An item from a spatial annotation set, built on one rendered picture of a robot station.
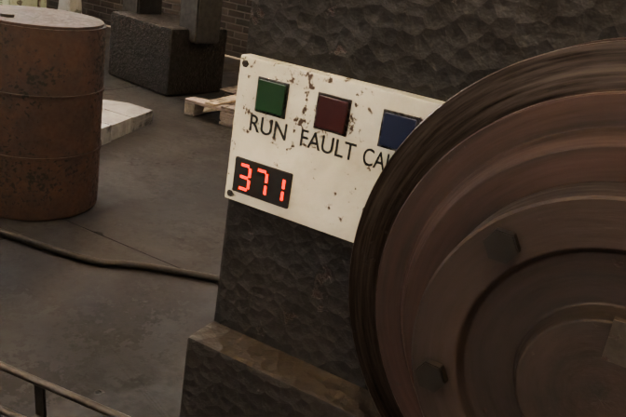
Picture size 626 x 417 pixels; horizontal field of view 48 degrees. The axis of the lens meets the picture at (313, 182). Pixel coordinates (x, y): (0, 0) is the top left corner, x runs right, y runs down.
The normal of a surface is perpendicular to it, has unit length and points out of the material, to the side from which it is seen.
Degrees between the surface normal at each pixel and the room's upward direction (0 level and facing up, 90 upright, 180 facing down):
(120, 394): 0
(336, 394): 0
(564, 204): 90
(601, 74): 90
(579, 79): 90
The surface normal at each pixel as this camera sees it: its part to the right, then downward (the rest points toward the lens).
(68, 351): 0.15, -0.94
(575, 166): -0.48, 0.22
